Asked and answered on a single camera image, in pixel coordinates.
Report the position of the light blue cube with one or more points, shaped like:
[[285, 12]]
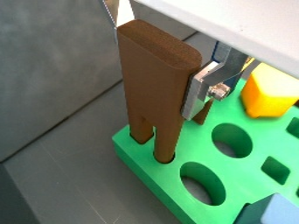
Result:
[[271, 210]]

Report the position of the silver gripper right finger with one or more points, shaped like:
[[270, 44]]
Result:
[[215, 81]]

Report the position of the yellow rounded block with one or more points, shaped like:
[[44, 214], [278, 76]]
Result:
[[270, 92]]

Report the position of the brown star block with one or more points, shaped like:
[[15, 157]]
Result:
[[202, 115]]

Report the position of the green shape sorter board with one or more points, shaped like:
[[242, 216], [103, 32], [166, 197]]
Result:
[[231, 162]]

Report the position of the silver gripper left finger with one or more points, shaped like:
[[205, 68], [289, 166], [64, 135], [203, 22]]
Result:
[[111, 6]]

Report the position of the brown two-legged peg block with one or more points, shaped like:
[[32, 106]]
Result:
[[158, 64]]

